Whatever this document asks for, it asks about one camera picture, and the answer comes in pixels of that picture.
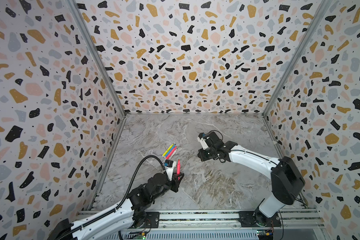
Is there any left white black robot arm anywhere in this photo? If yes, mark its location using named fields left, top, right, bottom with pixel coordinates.
left=48, top=173, right=184, bottom=240

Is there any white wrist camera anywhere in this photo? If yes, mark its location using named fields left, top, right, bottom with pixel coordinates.
left=164, top=162, right=175, bottom=181
left=198, top=133, right=209, bottom=150

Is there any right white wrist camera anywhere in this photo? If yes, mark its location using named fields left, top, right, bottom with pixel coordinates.
left=198, top=133, right=209, bottom=150

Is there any bright pink highlighter pen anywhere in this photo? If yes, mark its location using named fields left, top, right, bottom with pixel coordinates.
left=177, top=160, right=181, bottom=180

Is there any yellow highlighter pen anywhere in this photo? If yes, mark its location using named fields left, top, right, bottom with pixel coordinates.
left=162, top=144, right=175, bottom=157

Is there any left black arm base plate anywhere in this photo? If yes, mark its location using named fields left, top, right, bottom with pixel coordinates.
left=132, top=212, right=160, bottom=229

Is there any black corrugated cable hose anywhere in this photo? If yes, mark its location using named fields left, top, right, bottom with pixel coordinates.
left=52, top=154, right=167, bottom=240

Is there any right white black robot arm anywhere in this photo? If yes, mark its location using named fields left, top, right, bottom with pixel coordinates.
left=198, top=131, right=305, bottom=227

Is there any blue green pen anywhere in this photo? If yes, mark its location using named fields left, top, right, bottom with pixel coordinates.
left=163, top=144, right=176, bottom=158

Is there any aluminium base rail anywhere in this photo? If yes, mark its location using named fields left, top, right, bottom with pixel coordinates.
left=68, top=208, right=328, bottom=240

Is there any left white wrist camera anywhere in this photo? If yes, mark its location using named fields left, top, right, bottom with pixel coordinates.
left=164, top=162, right=175, bottom=181

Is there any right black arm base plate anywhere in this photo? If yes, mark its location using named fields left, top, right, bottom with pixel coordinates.
left=239, top=211, right=282, bottom=228

